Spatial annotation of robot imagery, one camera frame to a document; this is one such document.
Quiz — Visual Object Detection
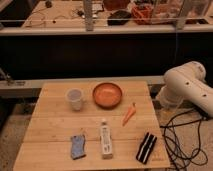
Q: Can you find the grey metal post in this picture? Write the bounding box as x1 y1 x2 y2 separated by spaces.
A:
83 0 93 31

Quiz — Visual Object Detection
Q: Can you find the white bottle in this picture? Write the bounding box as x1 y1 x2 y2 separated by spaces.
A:
100 119 113 159

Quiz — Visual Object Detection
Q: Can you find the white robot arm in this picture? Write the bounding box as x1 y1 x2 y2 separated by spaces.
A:
157 61 213 118

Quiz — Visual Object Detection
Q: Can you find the orange carrot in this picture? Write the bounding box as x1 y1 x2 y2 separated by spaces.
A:
122 103 136 126

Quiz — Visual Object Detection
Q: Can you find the orange basket background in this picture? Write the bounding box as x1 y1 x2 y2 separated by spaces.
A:
131 6 152 25

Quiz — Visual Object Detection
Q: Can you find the wooden table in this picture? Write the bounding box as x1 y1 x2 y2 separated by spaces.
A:
13 81 170 171

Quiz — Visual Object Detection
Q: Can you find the orange bowl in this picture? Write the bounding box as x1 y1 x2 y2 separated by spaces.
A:
92 82 123 109

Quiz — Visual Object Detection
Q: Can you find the black cable bundle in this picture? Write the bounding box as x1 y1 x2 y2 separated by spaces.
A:
159 107 209 171

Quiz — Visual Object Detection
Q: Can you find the translucent plastic cup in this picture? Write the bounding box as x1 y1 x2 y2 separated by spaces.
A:
66 88 84 111

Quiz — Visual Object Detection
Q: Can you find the black object on bench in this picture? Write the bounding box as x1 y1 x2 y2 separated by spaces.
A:
107 10 131 26

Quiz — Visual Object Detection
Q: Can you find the black white striped object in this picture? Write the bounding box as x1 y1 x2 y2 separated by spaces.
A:
136 132 157 164

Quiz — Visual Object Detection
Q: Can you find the metal clamp on rail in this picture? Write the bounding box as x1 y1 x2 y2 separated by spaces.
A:
0 67 26 88

